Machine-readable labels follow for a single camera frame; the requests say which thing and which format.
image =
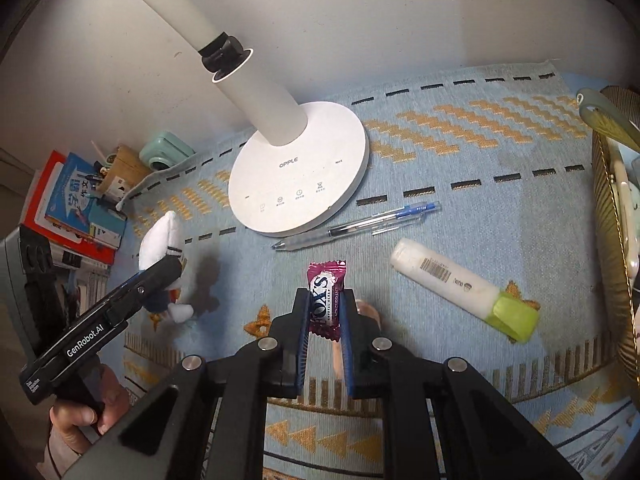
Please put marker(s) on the person's left hand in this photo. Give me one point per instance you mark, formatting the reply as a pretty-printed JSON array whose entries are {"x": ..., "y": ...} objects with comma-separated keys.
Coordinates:
[{"x": 67, "y": 416}]

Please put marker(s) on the purple Fox's candy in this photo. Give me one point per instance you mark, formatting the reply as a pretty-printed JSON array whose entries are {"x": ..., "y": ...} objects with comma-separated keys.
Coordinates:
[{"x": 325, "y": 284}]

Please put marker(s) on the white desk lamp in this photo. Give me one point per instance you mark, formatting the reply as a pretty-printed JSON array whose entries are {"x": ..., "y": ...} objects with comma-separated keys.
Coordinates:
[{"x": 303, "y": 162}]

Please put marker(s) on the stack of books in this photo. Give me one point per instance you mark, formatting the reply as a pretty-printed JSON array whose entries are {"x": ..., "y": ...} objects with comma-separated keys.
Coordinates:
[{"x": 84, "y": 235}]

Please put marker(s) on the white blue goose plush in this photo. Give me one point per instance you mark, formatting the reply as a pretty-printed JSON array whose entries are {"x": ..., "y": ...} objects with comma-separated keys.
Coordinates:
[{"x": 161, "y": 258}]

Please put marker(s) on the brown pen holder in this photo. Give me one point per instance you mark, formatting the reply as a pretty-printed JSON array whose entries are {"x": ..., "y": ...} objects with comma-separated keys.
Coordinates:
[{"x": 126, "y": 171}]

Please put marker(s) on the patterned blue table mat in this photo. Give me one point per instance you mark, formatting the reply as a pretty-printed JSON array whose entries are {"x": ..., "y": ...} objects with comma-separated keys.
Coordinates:
[{"x": 505, "y": 154}]

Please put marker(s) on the white green highlighter marker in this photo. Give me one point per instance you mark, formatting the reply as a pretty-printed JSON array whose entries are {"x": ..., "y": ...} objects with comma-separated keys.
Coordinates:
[{"x": 496, "y": 307}]

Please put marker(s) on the clear blue ballpoint pen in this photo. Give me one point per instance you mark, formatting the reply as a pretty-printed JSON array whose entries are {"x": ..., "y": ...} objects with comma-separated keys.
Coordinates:
[{"x": 377, "y": 224}]

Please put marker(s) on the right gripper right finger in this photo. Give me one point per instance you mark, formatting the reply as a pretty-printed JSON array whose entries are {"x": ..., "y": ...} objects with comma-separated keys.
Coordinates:
[{"x": 357, "y": 332}]

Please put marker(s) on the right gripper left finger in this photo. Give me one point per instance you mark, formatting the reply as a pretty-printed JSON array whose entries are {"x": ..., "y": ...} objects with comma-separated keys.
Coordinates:
[{"x": 295, "y": 343}]

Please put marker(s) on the mint green mini printer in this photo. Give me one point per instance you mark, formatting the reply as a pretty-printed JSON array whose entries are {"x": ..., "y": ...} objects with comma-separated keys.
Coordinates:
[{"x": 164, "y": 151}]

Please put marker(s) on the gold ribbed glass plate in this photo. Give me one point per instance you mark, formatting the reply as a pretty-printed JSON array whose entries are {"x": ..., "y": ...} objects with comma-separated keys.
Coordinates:
[{"x": 621, "y": 297}]

